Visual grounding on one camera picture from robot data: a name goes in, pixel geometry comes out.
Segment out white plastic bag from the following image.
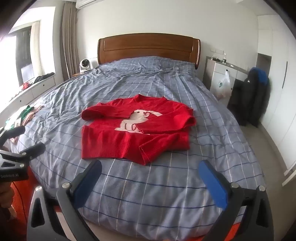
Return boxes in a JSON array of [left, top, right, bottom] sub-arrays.
[[216, 71, 232, 99]]

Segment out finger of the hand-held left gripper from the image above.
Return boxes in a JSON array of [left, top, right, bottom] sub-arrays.
[[0, 126, 26, 149], [0, 142, 46, 168]]

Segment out black jacket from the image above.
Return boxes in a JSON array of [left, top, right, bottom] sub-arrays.
[[227, 67, 271, 128]]

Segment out wooden nightstand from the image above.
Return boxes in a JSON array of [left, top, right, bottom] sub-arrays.
[[72, 70, 93, 78]]

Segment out green garment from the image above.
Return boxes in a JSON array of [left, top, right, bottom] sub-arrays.
[[6, 105, 35, 127]]

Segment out white air conditioner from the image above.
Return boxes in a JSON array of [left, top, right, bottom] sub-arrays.
[[75, 0, 97, 9]]

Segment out white dresser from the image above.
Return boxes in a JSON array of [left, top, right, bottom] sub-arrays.
[[203, 56, 250, 100]]

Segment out white wardrobe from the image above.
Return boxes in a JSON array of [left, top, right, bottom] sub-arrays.
[[255, 14, 296, 176]]

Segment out blue garment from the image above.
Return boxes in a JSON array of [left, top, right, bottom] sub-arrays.
[[250, 67, 269, 85]]

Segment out red sweater with white animal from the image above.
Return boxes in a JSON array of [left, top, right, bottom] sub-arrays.
[[80, 94, 197, 166]]

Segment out window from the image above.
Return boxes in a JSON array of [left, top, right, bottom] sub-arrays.
[[0, 22, 50, 93]]

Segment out wooden headboard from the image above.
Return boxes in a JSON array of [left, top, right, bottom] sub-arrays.
[[97, 33, 201, 70]]

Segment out white round fan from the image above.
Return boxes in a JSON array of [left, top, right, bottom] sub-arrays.
[[79, 58, 97, 73]]

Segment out bed with grey checked duvet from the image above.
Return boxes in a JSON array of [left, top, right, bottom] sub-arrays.
[[5, 56, 266, 239]]

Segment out white window bench cabinet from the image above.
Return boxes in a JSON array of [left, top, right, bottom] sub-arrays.
[[0, 74, 57, 121]]

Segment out pink garment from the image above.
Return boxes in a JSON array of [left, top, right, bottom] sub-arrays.
[[22, 105, 44, 126]]

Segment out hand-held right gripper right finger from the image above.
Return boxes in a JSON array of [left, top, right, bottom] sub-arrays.
[[198, 159, 275, 241]]

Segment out beige curtain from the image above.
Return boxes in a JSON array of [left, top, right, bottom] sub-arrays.
[[60, 0, 80, 80]]

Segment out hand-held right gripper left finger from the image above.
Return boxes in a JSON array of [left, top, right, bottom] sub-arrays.
[[26, 159, 102, 241]]

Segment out person's left hand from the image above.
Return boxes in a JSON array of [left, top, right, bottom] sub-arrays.
[[0, 182, 14, 210]]

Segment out orange bed sheet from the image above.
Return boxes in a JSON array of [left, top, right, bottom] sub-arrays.
[[7, 167, 248, 241]]

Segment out dark clothes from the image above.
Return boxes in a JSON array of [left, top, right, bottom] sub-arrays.
[[33, 72, 55, 84]]

